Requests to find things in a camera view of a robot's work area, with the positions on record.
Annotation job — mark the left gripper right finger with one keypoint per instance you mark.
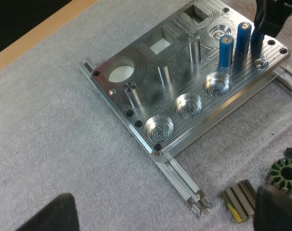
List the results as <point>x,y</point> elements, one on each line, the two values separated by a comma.
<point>278,211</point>

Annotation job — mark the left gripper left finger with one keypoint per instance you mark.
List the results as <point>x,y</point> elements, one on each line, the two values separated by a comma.
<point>59,216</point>

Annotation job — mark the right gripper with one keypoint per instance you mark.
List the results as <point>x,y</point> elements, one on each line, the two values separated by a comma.
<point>273,16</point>

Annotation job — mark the bright blue cylinder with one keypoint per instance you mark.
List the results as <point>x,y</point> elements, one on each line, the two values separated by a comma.
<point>256,42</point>
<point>226,53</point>
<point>242,38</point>

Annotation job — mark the dark ribbed drum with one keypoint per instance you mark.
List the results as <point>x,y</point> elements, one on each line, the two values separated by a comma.
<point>240,199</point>

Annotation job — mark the metal plate on aluminium rails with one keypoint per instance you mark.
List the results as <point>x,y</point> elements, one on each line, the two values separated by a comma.
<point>175,86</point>

